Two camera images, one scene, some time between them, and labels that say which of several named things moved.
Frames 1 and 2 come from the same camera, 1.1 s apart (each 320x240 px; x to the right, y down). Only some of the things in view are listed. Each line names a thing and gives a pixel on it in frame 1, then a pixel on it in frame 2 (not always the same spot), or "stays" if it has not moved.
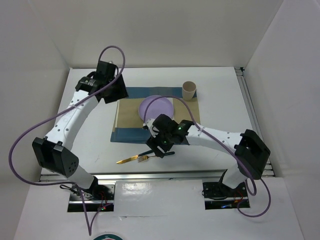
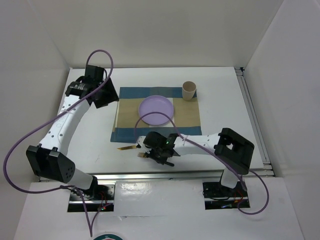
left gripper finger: x=121 y=84 -> x=111 y=91
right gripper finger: x=184 y=141 -> x=163 y=161
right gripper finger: x=158 y=151 -> x=153 y=155
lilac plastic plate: x=159 y=106 stays
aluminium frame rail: x=257 y=129 stays
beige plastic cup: x=189 y=89 stays
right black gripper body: x=163 y=139 -> x=158 y=151
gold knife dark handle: x=132 y=157 -> x=130 y=147
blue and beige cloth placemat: x=128 y=125 stays
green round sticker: x=108 y=237 stays
